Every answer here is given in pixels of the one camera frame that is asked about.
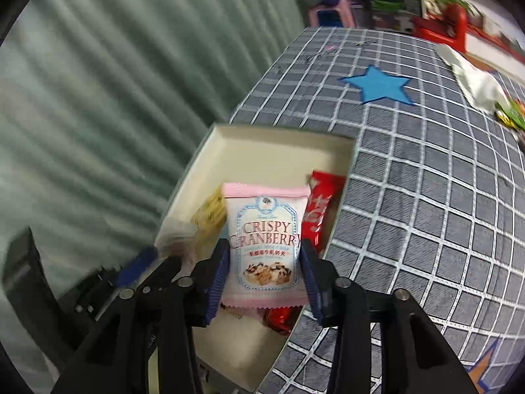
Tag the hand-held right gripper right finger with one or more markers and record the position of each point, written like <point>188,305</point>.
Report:
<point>313,283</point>

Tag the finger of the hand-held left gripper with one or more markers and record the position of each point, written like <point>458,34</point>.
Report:
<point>135,263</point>

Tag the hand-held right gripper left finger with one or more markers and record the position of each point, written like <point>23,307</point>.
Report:
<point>217,279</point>

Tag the pink white snack packet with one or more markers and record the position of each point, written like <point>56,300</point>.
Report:
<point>262,230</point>

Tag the white cardboard box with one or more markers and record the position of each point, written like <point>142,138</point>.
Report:
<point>262,152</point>

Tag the clear snack packet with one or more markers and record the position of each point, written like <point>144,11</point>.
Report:
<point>176,238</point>

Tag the red snack packet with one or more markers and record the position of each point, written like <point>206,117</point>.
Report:
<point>322,209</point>
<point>281,320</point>

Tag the yellow-green snack packet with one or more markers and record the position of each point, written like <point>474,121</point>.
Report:
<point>209,217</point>

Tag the grey-green curtain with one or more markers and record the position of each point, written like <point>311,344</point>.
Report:
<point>123,69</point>

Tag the white tissue paper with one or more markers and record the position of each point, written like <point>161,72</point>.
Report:
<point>475,82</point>

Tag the pile of snack packets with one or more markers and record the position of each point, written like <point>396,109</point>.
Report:
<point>512,113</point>

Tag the pink plastic stool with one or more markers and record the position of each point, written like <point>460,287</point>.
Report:
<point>328,15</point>

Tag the red ornament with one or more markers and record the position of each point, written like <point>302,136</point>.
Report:
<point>451,26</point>

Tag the green potted plant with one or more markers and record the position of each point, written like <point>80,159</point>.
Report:
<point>447,0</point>

